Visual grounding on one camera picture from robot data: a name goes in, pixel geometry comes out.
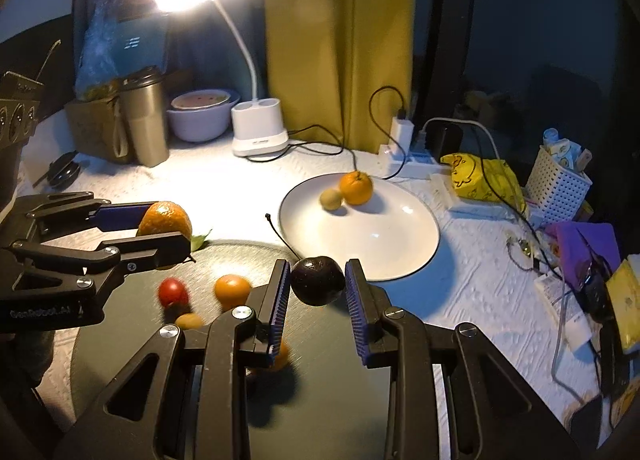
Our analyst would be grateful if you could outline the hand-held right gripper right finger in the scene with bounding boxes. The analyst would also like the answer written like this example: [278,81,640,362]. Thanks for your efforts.
[344,259,583,460]

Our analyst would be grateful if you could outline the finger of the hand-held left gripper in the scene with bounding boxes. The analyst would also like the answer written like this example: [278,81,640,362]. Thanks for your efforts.
[15,191,168,241]
[0,231,197,301]

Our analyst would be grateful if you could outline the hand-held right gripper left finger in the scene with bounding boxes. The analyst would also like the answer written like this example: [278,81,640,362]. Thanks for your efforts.
[55,260,292,460]

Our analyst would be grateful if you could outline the large orange with leaf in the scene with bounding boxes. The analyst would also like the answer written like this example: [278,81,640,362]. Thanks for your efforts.
[136,201,194,271]

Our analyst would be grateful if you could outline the red cherry tomato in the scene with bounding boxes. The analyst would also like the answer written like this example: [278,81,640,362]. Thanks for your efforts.
[158,278,190,308]

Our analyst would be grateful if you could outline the dark cherry with stem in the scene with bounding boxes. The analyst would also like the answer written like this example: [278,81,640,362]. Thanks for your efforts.
[264,212,347,308]

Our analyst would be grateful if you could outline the white round plate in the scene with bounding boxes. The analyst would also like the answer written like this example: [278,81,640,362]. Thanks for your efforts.
[278,172,442,283]

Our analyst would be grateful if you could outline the black round lid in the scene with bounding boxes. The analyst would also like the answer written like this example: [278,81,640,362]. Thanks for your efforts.
[47,152,82,188]

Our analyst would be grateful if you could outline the brown paper bag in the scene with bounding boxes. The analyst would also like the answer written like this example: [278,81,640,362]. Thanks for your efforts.
[64,90,133,164]

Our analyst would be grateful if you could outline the steel tumbler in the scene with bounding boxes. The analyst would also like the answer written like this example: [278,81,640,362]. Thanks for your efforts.
[116,66,171,168]

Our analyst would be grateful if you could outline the white embossed table cover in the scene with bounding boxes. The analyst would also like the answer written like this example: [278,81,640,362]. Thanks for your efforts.
[15,104,621,460]

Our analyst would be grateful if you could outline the lilac bowl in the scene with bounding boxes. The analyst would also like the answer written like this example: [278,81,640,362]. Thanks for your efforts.
[166,92,242,143]

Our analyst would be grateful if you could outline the pale inner bowl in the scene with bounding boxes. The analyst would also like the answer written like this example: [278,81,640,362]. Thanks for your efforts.
[171,88,231,110]

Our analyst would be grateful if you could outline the white flat packet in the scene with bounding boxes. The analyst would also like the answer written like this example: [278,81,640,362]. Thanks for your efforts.
[429,172,526,221]

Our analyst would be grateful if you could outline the cardboard box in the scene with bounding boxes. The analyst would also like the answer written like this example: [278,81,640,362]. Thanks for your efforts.
[159,70,197,96]

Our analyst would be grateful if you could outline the white power strip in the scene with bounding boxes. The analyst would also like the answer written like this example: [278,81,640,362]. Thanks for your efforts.
[377,142,453,179]

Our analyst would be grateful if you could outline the white desk lamp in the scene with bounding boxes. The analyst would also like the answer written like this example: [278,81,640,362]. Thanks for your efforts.
[152,0,291,158]

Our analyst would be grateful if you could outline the teal board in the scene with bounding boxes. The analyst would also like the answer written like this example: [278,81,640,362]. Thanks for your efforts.
[75,14,168,90]

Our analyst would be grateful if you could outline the yellow duck print bag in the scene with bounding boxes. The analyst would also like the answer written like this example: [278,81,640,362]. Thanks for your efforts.
[439,152,528,215]

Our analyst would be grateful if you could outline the blue plastic bag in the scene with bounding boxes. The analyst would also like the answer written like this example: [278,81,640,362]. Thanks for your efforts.
[74,0,126,100]

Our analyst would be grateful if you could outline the white charger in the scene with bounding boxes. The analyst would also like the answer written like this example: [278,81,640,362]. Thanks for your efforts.
[391,114,415,151]

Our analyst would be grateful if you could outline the black power adapter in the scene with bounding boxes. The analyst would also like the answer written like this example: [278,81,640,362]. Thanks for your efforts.
[425,120,463,163]

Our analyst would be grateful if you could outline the white labelled packet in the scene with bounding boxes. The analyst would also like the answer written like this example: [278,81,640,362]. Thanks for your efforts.
[534,272,594,352]

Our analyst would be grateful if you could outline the white perforated basket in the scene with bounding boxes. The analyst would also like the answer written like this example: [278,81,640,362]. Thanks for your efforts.
[525,144,594,225]

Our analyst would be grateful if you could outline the purple cloth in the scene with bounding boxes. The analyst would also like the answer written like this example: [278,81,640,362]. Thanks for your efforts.
[550,221,623,291]

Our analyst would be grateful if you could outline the printed tissue pack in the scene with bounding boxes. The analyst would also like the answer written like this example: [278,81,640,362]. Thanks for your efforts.
[542,128,581,165]

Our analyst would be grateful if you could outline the yellow curtain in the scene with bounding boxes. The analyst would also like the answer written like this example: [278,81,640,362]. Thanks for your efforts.
[264,0,417,153]

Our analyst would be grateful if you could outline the yellow tissue pack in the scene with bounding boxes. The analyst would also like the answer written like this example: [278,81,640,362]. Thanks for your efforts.
[605,255,640,351]

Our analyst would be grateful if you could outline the beaded keychain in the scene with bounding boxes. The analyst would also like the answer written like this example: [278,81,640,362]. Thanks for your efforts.
[505,232,536,261]

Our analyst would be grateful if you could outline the thin black cable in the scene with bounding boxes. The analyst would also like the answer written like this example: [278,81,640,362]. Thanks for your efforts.
[477,152,563,273]

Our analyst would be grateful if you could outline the black lamp cable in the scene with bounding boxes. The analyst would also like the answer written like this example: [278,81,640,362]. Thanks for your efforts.
[285,86,410,181]

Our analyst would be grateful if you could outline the white cable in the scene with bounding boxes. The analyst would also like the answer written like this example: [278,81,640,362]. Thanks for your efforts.
[417,117,608,398]

